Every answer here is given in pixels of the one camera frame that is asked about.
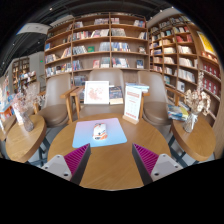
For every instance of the white sign on wooden base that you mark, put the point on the white sign on wooden base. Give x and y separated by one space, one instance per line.
132 103

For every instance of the small distant bookshelf unit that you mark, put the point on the small distant bookshelf unit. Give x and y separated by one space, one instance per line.
21 71

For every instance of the white orange patterned computer mouse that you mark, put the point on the white orange patterned computer mouse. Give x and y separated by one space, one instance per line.
100 131

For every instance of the curved wooden bookshelf unit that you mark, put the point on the curved wooden bookshelf unit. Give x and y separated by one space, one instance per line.
183 50

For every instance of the small white table card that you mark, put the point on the small white table card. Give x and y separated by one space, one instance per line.
18 116

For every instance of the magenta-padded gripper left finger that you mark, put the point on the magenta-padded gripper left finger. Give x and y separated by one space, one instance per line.
77 159

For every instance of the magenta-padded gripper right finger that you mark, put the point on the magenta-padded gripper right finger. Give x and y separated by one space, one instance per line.
146 159

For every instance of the pale blue book stack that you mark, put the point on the pale blue book stack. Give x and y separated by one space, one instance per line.
141 86

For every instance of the white framed picture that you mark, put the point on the white framed picture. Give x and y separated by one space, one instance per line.
96 92

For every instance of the blue pink gradient mouse pad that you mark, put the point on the blue pink gradient mouse pad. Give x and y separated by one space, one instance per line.
116 133

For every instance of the colourful book display table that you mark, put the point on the colourful book display table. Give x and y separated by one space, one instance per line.
6 110

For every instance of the glass vase with dried flowers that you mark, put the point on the glass vase with dried flowers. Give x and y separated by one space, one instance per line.
190 121
28 122

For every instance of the dark cover book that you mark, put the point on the dark cover book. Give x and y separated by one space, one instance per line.
116 95

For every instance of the beige armchair with wooden arms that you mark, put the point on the beige armchair with wooden arms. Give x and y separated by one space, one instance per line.
55 103
155 103
106 75

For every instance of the wide wooden bookshelf unit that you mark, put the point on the wide wooden bookshelf unit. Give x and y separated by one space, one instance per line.
96 40

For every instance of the round wooden side table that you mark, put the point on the round wooden side table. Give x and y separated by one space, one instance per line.
25 143
196 143

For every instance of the stack of colourful books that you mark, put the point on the stack of colourful books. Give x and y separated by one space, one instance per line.
177 112

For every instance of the white hanging ceiling panel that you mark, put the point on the white hanging ceiling panel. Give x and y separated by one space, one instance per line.
33 28

